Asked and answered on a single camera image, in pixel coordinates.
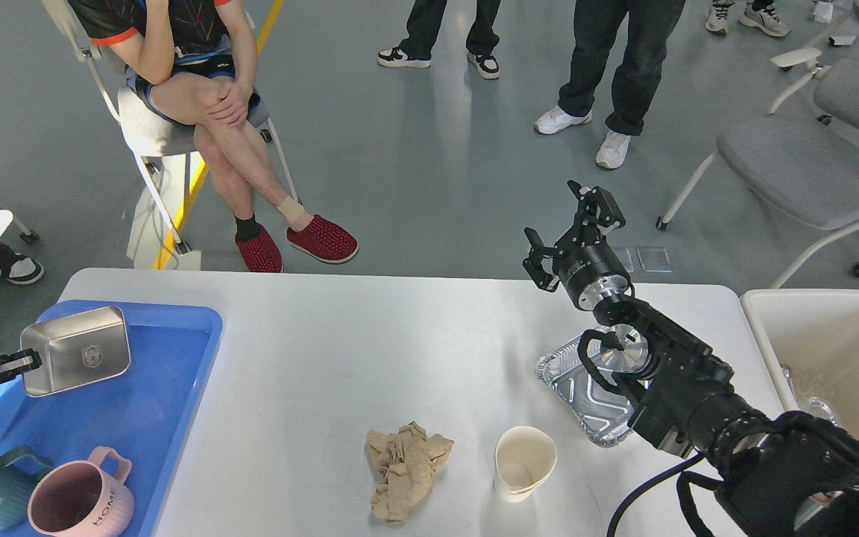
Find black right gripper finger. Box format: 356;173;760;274
523;227;563;292
568;180;626;251

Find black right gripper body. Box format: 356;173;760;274
556;242;631;312

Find stainless steel rectangular tin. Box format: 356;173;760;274
20;306;132;397

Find pink plastic mug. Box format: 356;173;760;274
27;446;134;536

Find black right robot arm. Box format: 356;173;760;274
523;180;859;536

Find blue plastic tray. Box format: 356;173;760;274
0;302;224;536

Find aluminium foil tray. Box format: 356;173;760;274
535;325;649;448

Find white paper cup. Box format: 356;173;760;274
492;425;558;503

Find standing person black-white sneakers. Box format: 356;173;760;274
377;0;503;81

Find standing person white sneakers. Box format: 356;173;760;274
533;0;687;171

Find crumpled brown paper napkin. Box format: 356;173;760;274
367;421;454;524

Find grey padded chair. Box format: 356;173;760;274
655;35;859;288

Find white folding chair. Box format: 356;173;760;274
40;0;301;256

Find person grey sneakers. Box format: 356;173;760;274
703;1;791;38

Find white plastic waste bin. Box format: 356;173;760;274
742;289;859;439

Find seated person red shoes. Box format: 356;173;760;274
70;1;359;273

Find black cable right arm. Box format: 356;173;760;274
607;452;706;537

